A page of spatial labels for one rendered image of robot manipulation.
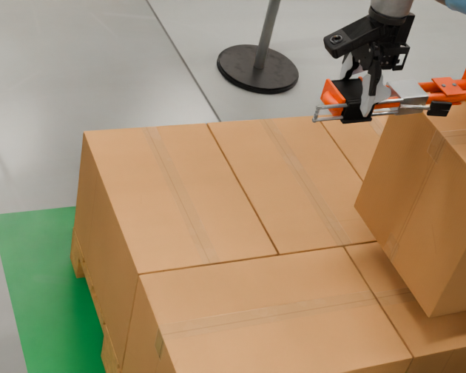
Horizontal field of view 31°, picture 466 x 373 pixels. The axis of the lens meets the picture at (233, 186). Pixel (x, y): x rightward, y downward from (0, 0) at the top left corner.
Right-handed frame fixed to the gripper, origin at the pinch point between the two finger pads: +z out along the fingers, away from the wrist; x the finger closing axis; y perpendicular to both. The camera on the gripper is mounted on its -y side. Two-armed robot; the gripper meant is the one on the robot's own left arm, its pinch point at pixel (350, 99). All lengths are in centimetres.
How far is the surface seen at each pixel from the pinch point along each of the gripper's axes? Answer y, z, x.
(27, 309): -49, 119, 62
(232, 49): 79, 116, 201
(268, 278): 2, 66, 13
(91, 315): -30, 119, 55
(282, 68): 98, 116, 183
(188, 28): 66, 119, 226
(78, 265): -30, 113, 72
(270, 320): -3, 66, 0
